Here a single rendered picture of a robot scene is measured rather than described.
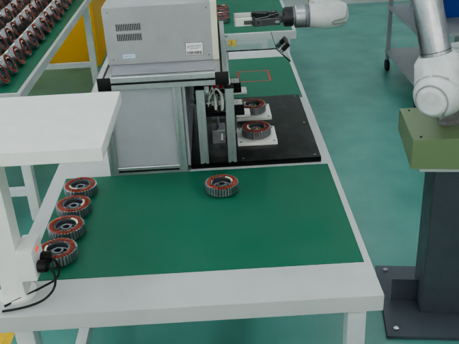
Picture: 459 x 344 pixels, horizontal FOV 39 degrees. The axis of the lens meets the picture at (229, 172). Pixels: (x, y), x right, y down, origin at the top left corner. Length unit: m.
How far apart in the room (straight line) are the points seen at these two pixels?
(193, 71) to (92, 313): 0.91
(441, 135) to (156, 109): 0.99
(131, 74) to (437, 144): 1.07
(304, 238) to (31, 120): 0.84
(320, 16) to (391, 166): 1.67
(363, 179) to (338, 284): 2.15
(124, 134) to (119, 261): 0.58
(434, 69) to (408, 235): 1.34
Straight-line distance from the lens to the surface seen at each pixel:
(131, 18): 2.32
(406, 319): 2.85
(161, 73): 2.25
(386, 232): 3.41
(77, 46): 6.14
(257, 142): 2.48
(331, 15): 2.59
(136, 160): 2.37
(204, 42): 2.33
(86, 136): 1.58
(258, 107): 2.71
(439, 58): 2.25
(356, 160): 4.12
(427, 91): 2.22
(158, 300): 1.75
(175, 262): 1.88
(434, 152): 2.37
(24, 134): 1.64
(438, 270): 2.78
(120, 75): 2.27
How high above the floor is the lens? 1.82
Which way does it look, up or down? 27 degrees down
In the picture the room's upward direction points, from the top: 3 degrees counter-clockwise
